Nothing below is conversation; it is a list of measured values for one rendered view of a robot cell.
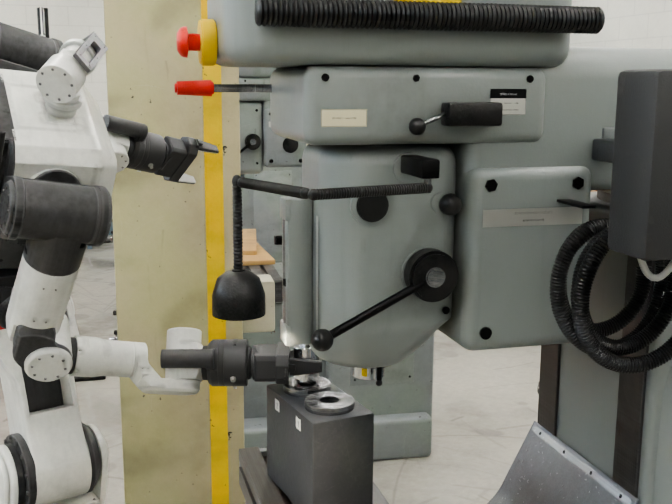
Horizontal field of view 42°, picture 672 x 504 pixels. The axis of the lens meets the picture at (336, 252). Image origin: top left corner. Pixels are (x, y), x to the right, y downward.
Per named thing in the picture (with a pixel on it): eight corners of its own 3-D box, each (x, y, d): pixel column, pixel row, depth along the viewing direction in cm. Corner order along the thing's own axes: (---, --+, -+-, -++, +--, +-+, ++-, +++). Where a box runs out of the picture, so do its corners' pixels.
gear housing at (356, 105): (306, 146, 110) (305, 64, 108) (268, 135, 133) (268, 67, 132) (547, 143, 119) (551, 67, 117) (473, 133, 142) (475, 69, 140)
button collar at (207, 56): (202, 65, 114) (201, 17, 113) (197, 65, 120) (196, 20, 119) (218, 65, 115) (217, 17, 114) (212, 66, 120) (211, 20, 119)
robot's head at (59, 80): (30, 105, 143) (38, 59, 138) (54, 78, 151) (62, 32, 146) (70, 120, 144) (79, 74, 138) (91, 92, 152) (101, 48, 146)
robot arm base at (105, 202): (2, 260, 130) (14, 188, 127) (-11, 227, 140) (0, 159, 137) (103, 267, 138) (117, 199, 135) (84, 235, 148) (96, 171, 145)
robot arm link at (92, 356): (127, 392, 160) (16, 386, 151) (121, 351, 167) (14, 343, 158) (143, 350, 154) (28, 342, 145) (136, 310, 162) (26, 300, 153)
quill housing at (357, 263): (327, 383, 119) (328, 145, 113) (294, 341, 138) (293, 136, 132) (458, 372, 124) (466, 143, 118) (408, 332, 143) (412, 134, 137)
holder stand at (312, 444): (312, 525, 154) (312, 416, 150) (266, 475, 173) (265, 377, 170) (373, 511, 159) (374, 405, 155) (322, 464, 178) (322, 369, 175)
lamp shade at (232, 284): (202, 312, 120) (201, 268, 119) (247, 304, 125) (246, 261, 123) (229, 323, 115) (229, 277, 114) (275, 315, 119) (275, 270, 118)
